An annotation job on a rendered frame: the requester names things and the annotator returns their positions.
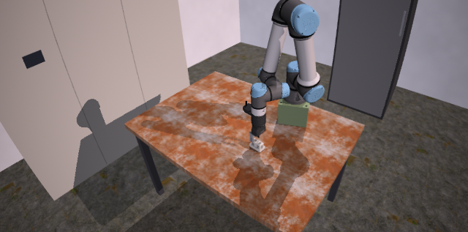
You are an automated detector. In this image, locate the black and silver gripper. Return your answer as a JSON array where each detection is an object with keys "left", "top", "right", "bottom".
[{"left": 243, "top": 101, "right": 266, "bottom": 143}]

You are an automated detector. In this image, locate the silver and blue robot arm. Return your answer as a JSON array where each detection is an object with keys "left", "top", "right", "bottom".
[{"left": 251, "top": 0, "right": 325, "bottom": 110}]

